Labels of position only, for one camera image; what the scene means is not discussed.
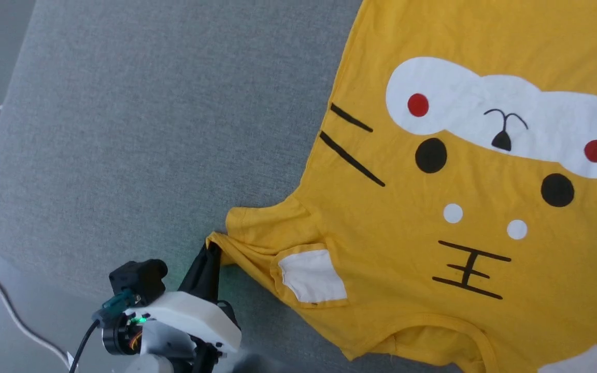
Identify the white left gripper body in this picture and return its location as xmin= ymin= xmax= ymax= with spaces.
xmin=124 ymin=291 xmax=243 ymax=358

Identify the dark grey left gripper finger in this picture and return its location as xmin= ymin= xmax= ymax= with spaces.
xmin=178 ymin=243 xmax=214 ymax=297
xmin=209 ymin=243 xmax=223 ymax=303

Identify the yellow cartoon face t-shirt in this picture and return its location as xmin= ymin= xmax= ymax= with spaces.
xmin=206 ymin=0 xmax=597 ymax=373

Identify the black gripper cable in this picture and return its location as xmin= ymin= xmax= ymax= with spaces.
xmin=68 ymin=317 xmax=103 ymax=373

